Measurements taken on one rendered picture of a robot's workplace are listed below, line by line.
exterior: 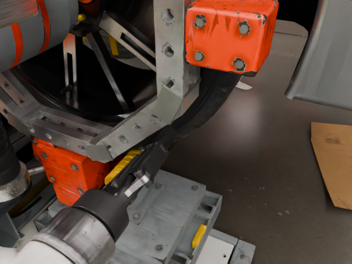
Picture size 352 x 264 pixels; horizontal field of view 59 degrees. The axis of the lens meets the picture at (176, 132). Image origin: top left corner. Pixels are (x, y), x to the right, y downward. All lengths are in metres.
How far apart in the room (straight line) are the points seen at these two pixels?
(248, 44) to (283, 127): 1.40
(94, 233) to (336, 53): 0.37
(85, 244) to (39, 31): 0.29
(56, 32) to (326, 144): 1.41
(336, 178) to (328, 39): 1.12
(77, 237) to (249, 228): 0.92
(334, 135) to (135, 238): 1.18
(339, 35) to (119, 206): 0.35
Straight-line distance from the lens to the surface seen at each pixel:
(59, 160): 0.68
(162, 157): 0.48
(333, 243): 1.30
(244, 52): 0.36
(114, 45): 0.71
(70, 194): 0.75
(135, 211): 0.96
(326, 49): 0.45
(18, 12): 0.29
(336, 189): 1.47
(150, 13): 0.64
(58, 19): 0.50
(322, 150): 1.64
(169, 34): 0.39
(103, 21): 0.58
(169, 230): 0.92
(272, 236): 1.23
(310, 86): 0.47
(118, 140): 0.54
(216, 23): 0.36
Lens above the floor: 0.98
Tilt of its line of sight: 38 degrees down
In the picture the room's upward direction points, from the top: straight up
